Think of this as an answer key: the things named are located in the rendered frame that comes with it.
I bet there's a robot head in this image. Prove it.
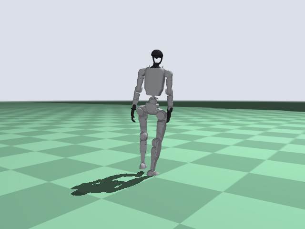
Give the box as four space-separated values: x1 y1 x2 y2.
151 50 163 68

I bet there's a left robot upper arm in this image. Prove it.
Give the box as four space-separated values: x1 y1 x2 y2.
136 68 146 93

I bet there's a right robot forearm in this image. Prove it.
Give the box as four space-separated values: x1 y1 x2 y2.
167 90 173 110

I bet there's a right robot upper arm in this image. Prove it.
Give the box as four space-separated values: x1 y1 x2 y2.
164 70 173 95

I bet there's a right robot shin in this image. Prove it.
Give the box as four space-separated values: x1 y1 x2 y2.
150 140 162 172

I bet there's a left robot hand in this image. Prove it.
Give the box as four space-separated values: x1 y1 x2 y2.
131 104 136 122

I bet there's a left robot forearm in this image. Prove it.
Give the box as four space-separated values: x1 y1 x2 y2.
132 86 140 108

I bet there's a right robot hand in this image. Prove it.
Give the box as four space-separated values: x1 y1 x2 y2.
166 107 173 123

